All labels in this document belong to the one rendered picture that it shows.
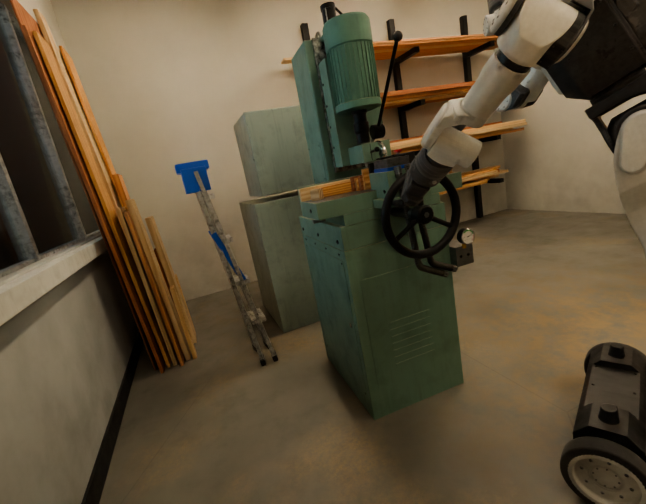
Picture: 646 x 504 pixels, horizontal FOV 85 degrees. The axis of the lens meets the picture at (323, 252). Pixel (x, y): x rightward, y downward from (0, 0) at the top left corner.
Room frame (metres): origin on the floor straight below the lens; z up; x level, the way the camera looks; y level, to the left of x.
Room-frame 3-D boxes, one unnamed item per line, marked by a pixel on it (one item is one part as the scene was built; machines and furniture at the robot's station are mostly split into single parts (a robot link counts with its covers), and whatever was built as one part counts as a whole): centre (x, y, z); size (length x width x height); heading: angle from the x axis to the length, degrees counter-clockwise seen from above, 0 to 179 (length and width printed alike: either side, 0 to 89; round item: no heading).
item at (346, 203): (1.34, -0.28, 0.87); 0.61 x 0.30 x 0.06; 106
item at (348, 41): (1.44, -0.24, 1.35); 0.18 x 0.18 x 0.31
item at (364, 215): (1.38, -0.26, 0.82); 0.40 x 0.21 x 0.04; 106
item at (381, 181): (1.25, -0.30, 0.91); 0.15 x 0.14 x 0.09; 106
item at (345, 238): (1.55, -0.20, 0.76); 0.57 x 0.45 x 0.09; 16
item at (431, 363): (1.55, -0.20, 0.36); 0.58 x 0.45 x 0.71; 16
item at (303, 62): (1.72, -0.16, 1.16); 0.22 x 0.22 x 0.72; 16
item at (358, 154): (1.46, -0.24, 1.03); 0.14 x 0.07 x 0.09; 16
